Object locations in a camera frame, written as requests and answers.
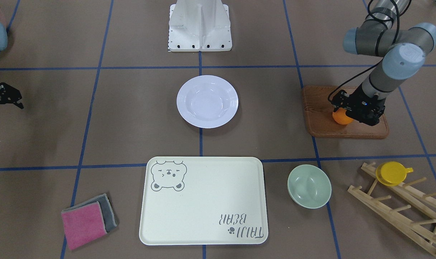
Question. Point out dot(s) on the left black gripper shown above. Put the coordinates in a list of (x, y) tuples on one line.
[(351, 114)]

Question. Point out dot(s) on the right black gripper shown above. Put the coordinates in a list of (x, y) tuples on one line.
[(3, 96)]

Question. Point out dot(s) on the orange fruit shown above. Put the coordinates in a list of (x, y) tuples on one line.
[(341, 118)]

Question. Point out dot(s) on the white round plate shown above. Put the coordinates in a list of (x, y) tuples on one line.
[(207, 101)]

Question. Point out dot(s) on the cream bear serving tray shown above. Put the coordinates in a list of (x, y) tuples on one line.
[(204, 201)]

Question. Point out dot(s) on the wooden cutting board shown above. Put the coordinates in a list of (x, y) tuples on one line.
[(320, 123)]

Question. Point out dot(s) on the yellow mug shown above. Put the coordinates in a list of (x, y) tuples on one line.
[(392, 173)]

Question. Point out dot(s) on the green bowl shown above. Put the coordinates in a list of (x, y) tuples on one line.
[(309, 186)]

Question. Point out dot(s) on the pink cloth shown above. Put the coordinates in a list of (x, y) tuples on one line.
[(83, 225)]

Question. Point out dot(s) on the grey cloth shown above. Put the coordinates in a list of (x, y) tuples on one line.
[(106, 210)]

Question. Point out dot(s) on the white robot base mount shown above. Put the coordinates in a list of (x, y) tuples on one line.
[(199, 25)]

